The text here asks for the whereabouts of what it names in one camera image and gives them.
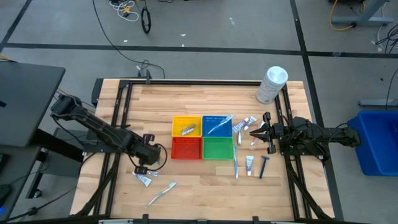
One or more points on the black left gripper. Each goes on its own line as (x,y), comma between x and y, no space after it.
(149,154)

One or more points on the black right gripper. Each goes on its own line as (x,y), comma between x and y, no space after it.
(280,133)

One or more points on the white purple toothpaste tube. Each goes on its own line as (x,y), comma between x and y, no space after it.
(251,122)
(239,126)
(249,165)
(143,180)

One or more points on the silver nail clipper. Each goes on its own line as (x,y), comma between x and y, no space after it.
(239,138)
(153,173)
(188,129)

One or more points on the blue toothbrush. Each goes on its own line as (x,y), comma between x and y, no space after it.
(219,125)
(236,163)

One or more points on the green toothbrush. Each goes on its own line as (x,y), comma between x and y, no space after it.
(161,193)

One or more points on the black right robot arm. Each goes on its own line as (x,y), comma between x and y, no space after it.
(326,134)

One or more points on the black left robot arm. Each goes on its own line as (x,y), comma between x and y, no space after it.
(102,130)

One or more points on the blue disposable razor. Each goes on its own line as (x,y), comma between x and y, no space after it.
(263,169)

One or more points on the blue plastic basket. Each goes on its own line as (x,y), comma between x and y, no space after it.
(225,132)

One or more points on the red plastic basket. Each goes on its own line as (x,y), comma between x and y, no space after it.
(186,148)

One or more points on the yellow plastic basket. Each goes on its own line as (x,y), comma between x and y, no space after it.
(177,121)

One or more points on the green plastic basket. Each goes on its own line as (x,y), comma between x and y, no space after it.
(217,148)

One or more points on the white wipes canister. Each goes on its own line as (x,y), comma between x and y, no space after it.
(270,84)

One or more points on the silver aluminium bar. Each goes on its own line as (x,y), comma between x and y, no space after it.
(115,221)
(284,222)

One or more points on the blue plastic bin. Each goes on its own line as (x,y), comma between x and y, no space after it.
(373,155)

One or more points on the grey floor bar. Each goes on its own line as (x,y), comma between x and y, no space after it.
(376,102)

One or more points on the grey desk foot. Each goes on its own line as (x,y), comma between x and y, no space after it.
(362,20)

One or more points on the black aluminium table frame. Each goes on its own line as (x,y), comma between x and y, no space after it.
(186,82)

